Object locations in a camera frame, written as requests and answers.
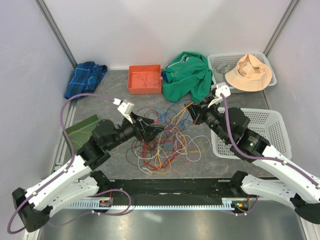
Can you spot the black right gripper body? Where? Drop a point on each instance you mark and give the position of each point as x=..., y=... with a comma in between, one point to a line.
x=203, y=110

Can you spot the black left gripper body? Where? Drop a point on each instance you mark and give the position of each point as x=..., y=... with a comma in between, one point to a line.
x=143, y=134

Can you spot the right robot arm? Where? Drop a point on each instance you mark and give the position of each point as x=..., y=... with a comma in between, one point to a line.
x=300, y=190

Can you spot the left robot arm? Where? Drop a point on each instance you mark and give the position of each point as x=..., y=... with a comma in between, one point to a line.
x=79, y=177

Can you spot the green jacket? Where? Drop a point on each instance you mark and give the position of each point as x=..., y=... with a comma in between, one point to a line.
x=189, y=73

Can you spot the grey cloth in basket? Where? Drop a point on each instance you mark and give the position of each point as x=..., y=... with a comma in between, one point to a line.
x=220, y=71

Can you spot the orange plastic tray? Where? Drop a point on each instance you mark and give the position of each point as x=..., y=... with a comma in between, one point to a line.
x=144, y=79

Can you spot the small white perforated basket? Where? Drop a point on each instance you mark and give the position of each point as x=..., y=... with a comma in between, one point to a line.
x=232, y=58

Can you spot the beige bucket hat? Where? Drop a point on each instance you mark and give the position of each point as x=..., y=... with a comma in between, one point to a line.
x=249, y=74

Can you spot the green plastic tray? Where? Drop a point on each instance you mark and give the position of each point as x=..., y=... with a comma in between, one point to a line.
x=80, y=132

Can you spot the large white perforated basket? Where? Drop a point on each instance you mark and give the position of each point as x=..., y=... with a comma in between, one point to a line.
x=267, y=123

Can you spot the blue plaid cloth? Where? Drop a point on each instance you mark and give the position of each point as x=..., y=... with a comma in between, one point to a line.
x=85, y=78

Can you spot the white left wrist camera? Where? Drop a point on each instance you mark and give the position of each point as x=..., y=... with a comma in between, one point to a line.
x=125, y=108

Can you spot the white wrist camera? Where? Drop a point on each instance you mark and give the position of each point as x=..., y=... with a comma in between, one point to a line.
x=218, y=90
x=125, y=108

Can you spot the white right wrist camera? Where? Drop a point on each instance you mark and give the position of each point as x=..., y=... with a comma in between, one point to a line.
x=218, y=90

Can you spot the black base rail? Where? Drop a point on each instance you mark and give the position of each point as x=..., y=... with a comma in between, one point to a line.
x=199, y=187

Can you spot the light blue cable duct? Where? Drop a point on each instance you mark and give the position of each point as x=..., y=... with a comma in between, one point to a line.
x=160, y=202

